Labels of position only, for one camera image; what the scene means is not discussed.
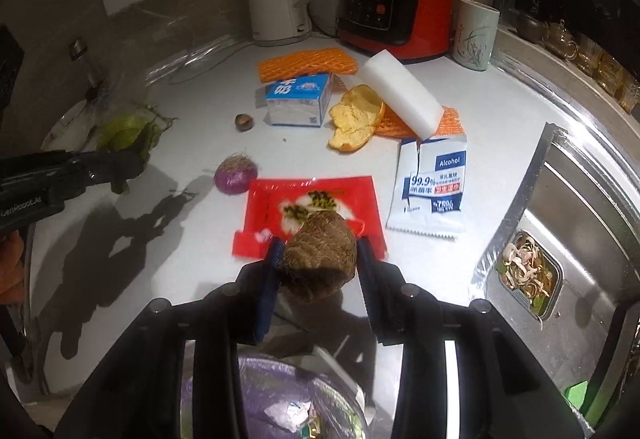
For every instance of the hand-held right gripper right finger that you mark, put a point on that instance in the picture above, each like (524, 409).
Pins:
(367, 269)

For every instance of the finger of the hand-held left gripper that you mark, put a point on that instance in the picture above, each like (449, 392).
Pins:
(112, 166)

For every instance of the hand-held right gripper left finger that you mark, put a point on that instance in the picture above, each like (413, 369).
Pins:
(269, 269)

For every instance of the green vegetable leaves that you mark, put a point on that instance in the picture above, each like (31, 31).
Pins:
(122, 131)

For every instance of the brown taro piece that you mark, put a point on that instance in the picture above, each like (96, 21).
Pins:
(320, 254)

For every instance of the red snack packet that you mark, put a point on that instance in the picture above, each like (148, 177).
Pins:
(270, 204)

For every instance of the purple onion piece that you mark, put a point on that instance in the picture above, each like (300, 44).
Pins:
(236, 175)

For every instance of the white wet wipe packet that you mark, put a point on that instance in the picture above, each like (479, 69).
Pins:
(430, 189)

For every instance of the bin with purple bag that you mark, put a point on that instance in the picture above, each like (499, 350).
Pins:
(280, 384)

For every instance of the orange foam fruit net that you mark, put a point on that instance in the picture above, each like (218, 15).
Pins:
(447, 121)
(305, 64)

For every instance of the blue white milk carton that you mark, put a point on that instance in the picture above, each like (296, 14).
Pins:
(295, 99)

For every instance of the white foam block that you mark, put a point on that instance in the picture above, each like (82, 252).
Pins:
(402, 91)

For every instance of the white plate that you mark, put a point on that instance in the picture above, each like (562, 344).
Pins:
(70, 129)

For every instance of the glass bottle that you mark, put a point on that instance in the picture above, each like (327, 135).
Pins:
(90, 69)

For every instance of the brown chestnut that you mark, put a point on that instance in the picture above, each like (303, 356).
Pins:
(244, 121)

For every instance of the orange peel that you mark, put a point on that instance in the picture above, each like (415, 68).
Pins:
(352, 119)

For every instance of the metal box with food scraps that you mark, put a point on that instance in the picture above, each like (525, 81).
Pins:
(525, 271)

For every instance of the stainless steel sink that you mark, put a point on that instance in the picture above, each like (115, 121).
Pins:
(590, 219)

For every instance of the green sponge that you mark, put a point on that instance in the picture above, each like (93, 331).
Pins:
(577, 394)

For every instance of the ceramic cup with plant print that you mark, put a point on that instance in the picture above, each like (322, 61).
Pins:
(475, 36)

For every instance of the dark clay teapot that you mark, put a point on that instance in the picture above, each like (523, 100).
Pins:
(532, 28)

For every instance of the glass teapot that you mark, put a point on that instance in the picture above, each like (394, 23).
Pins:
(562, 41)

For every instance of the amber glass cup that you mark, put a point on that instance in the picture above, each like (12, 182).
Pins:
(611, 71)
(589, 54)
(630, 94)

